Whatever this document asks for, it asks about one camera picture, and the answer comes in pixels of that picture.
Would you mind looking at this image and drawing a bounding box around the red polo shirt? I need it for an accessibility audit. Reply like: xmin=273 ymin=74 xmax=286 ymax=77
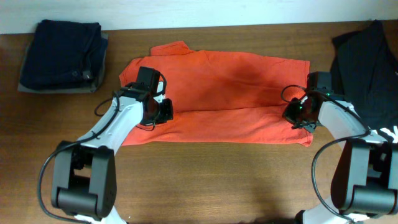
xmin=119 ymin=41 xmax=313 ymax=146

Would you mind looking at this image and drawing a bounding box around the folded grey garment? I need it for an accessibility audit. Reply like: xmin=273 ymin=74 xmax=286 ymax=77
xmin=17 ymin=42 xmax=107 ymax=94

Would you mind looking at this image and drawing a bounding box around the black printed t-shirt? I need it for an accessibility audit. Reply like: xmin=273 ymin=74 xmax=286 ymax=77
xmin=330 ymin=21 xmax=397 ymax=130

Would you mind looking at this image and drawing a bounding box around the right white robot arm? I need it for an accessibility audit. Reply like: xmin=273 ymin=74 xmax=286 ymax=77
xmin=283 ymin=91 xmax=397 ymax=223

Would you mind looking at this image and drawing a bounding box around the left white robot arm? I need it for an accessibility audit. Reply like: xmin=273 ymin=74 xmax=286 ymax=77
xmin=51 ymin=88 xmax=173 ymax=223

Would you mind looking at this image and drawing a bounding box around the folded navy blue garment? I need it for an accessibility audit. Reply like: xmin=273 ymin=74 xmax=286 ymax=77
xmin=22 ymin=19 xmax=108 ymax=90

